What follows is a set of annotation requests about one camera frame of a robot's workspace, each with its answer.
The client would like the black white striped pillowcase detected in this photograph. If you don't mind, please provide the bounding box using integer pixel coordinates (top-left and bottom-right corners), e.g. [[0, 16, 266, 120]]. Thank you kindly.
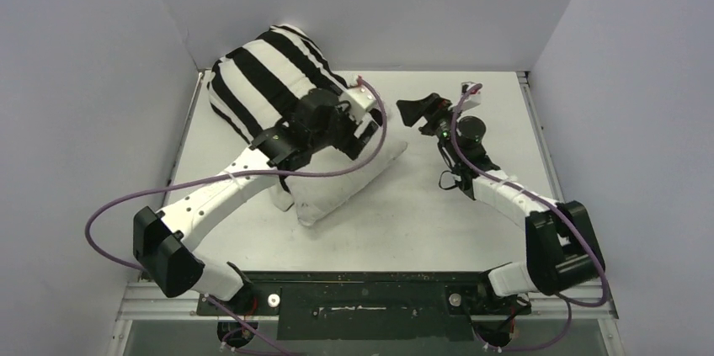
[[206, 24, 348, 144]]

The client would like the white pillow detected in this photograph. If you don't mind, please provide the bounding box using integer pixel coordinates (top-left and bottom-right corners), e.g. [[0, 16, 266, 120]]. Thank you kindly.
[[268, 108, 410, 230]]

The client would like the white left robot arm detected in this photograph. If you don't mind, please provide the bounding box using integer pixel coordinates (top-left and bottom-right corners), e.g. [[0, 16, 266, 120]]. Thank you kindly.
[[132, 81, 387, 314]]

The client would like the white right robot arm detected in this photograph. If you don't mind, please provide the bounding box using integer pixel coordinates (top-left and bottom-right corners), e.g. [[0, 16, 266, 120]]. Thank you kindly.
[[397, 93, 605, 312]]

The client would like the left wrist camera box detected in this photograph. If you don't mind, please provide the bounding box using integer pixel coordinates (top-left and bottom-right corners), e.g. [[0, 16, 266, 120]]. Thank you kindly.
[[339, 85, 378, 113]]

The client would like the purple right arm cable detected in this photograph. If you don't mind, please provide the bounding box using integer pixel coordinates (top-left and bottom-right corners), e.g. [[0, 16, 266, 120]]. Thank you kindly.
[[446, 86, 613, 311]]

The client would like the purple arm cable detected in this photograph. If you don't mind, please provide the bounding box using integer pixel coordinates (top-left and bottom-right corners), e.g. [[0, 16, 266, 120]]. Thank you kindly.
[[84, 77, 392, 356], [446, 86, 613, 311]]

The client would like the black metal base rail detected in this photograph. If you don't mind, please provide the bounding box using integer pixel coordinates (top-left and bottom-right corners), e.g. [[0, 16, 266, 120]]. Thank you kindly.
[[120, 268, 617, 356]]

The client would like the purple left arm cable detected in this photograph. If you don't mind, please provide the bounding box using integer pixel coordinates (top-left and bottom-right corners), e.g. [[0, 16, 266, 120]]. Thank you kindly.
[[84, 77, 392, 356]]

